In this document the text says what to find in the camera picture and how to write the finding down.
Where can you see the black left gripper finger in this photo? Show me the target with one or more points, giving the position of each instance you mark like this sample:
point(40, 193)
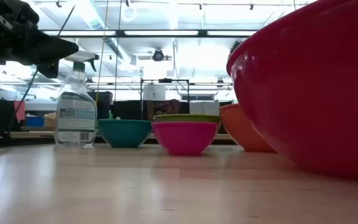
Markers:
point(56, 49)
point(50, 69)

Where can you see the teal plastic bowl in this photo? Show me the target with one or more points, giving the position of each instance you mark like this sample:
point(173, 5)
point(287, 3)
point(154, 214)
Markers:
point(123, 133)

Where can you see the green plastic bowl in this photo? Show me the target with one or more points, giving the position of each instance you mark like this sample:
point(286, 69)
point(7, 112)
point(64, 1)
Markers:
point(186, 118)

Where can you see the pink plastic bowl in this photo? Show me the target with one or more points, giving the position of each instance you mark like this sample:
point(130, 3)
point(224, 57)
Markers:
point(183, 138)

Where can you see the orange plastic bowl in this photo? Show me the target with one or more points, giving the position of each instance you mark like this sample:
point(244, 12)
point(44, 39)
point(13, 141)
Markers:
point(239, 130)

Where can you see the nested rainbow bowls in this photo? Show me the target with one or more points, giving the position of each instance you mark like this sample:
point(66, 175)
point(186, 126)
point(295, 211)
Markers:
point(315, 93)

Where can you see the cardboard box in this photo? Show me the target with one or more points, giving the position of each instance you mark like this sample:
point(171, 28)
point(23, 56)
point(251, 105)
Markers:
point(50, 119)

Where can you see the red cloth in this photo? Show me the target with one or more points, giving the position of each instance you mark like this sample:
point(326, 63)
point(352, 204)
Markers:
point(20, 110)

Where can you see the blue bin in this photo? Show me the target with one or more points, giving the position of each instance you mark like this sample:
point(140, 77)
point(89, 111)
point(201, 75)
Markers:
point(35, 121)

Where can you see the clear spray bottle white trigger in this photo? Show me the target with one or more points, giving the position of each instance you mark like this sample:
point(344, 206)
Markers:
point(76, 118)

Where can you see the white cylinder roll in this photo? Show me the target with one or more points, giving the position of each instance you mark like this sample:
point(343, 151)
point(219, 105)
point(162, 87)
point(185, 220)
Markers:
point(154, 92)

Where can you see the patterned fabric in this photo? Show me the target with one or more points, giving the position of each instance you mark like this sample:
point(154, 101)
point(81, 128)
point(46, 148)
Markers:
point(163, 108)

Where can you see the white box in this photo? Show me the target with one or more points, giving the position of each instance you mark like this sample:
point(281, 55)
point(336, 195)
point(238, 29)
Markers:
point(204, 108)

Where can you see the round black hanging camera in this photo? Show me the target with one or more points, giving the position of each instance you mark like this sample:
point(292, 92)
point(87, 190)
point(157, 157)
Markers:
point(158, 55)

